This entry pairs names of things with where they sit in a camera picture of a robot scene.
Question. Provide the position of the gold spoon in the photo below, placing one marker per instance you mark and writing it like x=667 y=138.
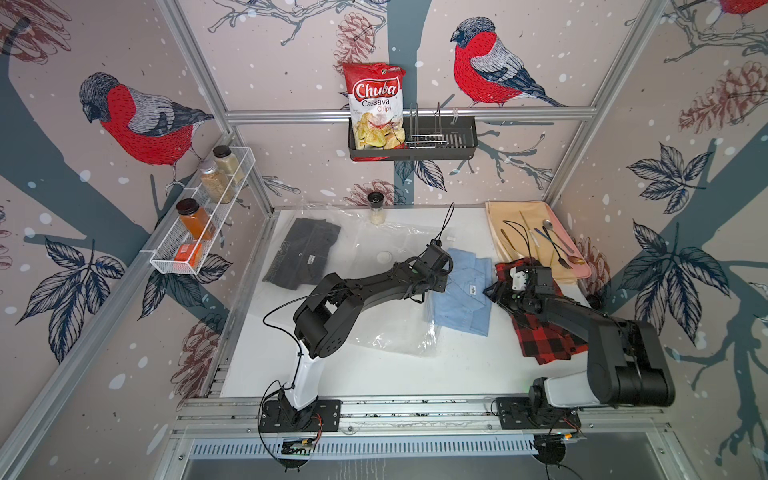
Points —
x=509 y=243

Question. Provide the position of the red black plaid shirt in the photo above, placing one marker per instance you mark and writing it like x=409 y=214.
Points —
x=543 y=341

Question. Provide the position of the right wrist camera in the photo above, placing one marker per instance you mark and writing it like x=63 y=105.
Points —
x=518 y=279

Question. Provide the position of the red cassava chips bag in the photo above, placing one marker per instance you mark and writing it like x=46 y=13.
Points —
x=375 y=99

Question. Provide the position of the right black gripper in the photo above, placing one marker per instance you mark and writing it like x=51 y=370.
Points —
x=500 y=292

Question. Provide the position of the pink tray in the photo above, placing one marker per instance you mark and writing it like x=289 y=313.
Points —
x=563 y=269

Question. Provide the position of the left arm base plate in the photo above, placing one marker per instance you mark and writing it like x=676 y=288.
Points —
x=279 y=416

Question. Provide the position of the spice jar black lid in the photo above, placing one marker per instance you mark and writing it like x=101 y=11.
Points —
x=228 y=163

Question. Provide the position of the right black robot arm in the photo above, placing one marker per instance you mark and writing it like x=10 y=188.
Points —
x=626 y=365

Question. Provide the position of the black wire wall basket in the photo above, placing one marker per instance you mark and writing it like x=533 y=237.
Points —
x=426 y=135

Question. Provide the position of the spice jar silver lid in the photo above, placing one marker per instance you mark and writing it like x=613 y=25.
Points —
x=215 y=182

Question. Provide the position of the spice jar on table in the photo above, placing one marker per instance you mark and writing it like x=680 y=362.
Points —
x=376 y=202

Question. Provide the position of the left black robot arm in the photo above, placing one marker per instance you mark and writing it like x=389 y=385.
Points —
x=325 y=319

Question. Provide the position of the white bag valve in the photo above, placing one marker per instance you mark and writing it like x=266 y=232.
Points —
x=384 y=257

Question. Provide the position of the clear plastic vacuum bag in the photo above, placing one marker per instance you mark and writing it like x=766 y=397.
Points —
x=333 y=264

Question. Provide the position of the light blue shirt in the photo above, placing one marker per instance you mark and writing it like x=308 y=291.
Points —
x=463 y=306

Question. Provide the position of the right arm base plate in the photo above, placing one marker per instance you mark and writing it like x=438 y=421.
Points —
x=517 y=413

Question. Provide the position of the orange spice jar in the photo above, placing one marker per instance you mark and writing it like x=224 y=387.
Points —
x=196 y=219

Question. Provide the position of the silver spoon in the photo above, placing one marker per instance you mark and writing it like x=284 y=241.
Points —
x=551 y=233

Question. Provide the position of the gold chopstick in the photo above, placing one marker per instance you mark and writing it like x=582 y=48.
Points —
x=531 y=234

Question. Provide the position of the small orange box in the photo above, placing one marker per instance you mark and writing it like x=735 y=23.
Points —
x=190 y=253

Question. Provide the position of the dark grey pinstripe shirt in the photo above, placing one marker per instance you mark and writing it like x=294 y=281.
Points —
x=303 y=254

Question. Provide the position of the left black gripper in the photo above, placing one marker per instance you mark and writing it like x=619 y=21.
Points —
x=441 y=287

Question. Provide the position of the clear acrylic wall shelf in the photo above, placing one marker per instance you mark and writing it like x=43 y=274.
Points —
x=162 y=257

